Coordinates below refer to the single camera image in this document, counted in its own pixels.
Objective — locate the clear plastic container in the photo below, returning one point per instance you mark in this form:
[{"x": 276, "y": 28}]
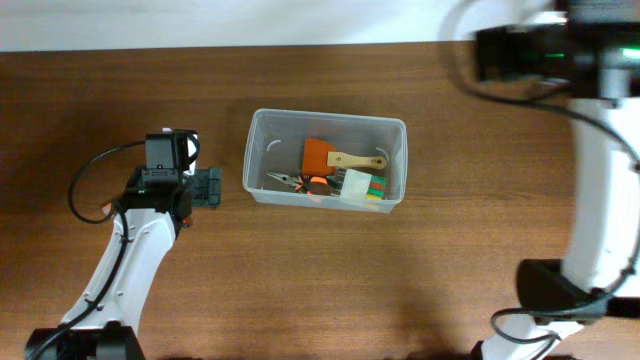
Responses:
[{"x": 275, "y": 143}]

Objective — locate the orange scraper wooden handle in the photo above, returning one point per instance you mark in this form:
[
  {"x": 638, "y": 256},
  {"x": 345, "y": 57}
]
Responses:
[{"x": 320, "y": 158}]

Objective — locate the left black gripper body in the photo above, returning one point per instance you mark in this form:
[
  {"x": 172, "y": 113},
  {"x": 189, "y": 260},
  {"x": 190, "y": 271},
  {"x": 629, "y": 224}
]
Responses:
[{"x": 209, "y": 189}]

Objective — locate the clear case coloured bits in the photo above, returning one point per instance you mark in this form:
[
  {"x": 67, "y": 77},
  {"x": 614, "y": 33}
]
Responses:
[{"x": 354, "y": 184}]

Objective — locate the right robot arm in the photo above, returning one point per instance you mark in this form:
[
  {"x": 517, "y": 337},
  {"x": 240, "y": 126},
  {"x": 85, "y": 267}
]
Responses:
[{"x": 594, "y": 47}]

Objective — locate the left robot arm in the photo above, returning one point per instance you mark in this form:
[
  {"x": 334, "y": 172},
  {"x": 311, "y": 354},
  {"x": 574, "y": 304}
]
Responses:
[{"x": 147, "y": 217}]

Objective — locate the orange black needle-nose pliers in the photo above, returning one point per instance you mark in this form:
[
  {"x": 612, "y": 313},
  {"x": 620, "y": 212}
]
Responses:
[{"x": 309, "y": 185}]

